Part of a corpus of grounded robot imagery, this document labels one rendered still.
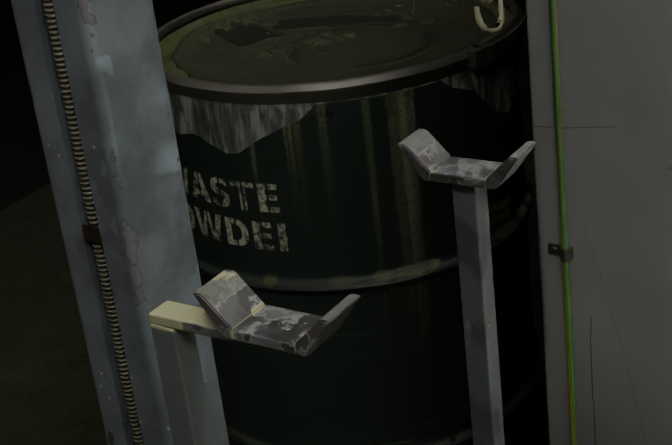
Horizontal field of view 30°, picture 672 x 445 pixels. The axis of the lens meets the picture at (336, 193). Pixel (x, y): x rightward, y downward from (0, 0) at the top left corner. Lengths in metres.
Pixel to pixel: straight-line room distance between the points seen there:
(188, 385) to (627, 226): 0.59
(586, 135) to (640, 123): 0.05
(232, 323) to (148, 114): 0.18
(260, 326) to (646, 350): 0.66
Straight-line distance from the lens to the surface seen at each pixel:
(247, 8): 2.12
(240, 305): 0.62
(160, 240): 0.77
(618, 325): 1.21
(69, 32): 0.72
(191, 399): 0.67
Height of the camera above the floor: 1.39
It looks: 23 degrees down
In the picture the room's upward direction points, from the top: 7 degrees counter-clockwise
